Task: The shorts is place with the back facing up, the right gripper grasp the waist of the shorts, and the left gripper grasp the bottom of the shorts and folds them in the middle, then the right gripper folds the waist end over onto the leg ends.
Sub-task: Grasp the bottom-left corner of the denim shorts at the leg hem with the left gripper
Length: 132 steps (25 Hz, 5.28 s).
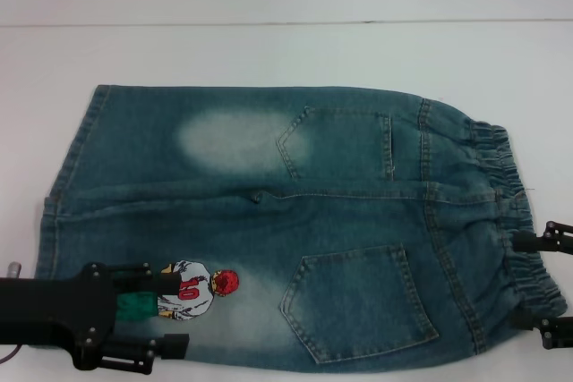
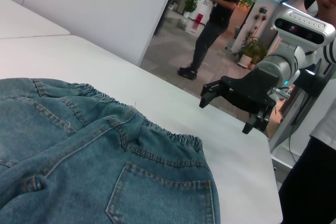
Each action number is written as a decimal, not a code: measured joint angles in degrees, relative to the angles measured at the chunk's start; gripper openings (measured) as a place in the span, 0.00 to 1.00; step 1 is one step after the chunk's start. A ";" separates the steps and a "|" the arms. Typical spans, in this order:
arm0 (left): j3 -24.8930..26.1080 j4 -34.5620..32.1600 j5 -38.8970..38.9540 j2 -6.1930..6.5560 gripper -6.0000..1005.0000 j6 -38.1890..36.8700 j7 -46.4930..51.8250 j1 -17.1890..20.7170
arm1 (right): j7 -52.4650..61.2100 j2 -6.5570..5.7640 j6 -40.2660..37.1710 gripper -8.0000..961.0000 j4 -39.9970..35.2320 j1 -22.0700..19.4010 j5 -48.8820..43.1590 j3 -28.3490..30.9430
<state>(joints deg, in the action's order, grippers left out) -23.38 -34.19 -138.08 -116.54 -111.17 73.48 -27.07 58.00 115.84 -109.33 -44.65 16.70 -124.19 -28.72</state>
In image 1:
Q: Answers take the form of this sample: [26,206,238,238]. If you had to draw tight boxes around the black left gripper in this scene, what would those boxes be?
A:
[0,263,189,374]

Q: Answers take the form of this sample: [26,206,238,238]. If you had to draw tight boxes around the blue denim shorts with print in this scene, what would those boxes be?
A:
[35,83,566,374]

